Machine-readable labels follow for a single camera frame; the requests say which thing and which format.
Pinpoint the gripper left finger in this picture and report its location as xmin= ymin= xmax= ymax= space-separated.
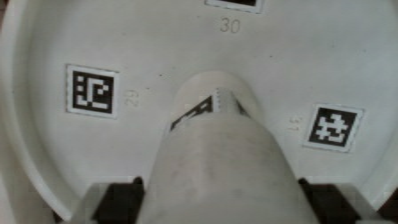
xmin=68 ymin=176 xmax=148 ymax=224

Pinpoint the white round table top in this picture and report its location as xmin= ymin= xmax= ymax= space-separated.
xmin=0 ymin=0 xmax=398 ymax=224

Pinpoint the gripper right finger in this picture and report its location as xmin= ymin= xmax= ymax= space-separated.
xmin=297 ymin=177 xmax=385 ymax=224

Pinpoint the white cylindrical table leg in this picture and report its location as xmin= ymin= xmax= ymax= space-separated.
xmin=138 ymin=71 xmax=317 ymax=224

